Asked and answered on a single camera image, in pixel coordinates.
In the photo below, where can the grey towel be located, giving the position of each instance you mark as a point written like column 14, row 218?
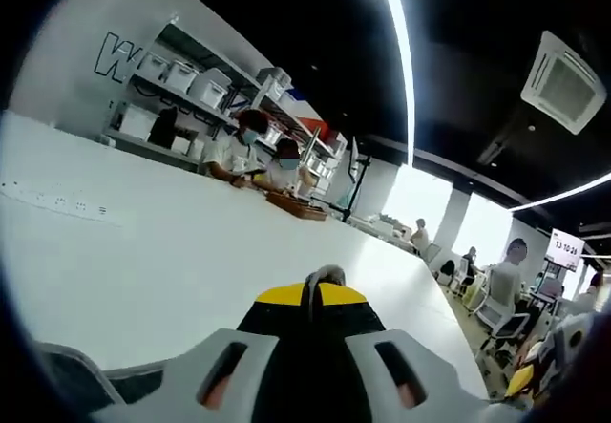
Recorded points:
column 328, row 274

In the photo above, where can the white office chair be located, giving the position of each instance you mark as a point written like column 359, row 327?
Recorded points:
column 496, row 320

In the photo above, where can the white display screen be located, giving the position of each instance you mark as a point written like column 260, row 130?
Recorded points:
column 565, row 250

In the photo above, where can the short ceiling light strip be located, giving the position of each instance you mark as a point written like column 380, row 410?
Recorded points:
column 558, row 198

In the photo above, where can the wooden tray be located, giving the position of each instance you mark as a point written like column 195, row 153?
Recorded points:
column 296, row 205

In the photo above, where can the black tripod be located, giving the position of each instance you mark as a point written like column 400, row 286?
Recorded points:
column 355, row 179

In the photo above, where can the small white box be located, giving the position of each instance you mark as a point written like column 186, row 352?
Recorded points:
column 183, row 145

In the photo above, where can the black bag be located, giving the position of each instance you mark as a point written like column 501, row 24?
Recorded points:
column 162, row 126

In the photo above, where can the ceiling air vent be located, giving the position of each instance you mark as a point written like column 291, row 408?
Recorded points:
column 563, row 81

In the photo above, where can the red white carton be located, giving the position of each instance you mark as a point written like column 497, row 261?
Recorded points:
column 317, row 128

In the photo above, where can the tall white storage box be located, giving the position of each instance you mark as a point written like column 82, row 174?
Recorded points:
column 210, row 88

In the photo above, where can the long ceiling light strip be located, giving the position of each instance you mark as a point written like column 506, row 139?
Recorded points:
column 408, row 84

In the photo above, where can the blue white carton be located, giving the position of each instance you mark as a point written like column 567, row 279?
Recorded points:
column 299, row 94

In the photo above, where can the stacked white bins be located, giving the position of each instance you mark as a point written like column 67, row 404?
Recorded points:
column 274, row 81

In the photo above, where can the metal shelf rack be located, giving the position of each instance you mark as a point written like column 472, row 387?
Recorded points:
column 238, row 72

